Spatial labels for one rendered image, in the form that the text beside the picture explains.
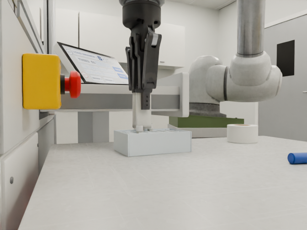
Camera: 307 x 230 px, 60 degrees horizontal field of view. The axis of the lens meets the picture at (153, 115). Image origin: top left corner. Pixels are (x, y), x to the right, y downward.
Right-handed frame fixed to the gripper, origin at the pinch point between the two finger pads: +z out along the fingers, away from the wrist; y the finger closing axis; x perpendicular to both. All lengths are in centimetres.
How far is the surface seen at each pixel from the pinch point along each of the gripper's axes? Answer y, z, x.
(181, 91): 7.7, -4.4, -13.6
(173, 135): -7.1, 4.5, -3.3
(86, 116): 111, 5, -10
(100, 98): 10.9, -2.6, 5.6
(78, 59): 103, -27, -4
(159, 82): 23.5, -8.1, -15.4
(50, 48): 72, -25, 12
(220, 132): 38, 9, -50
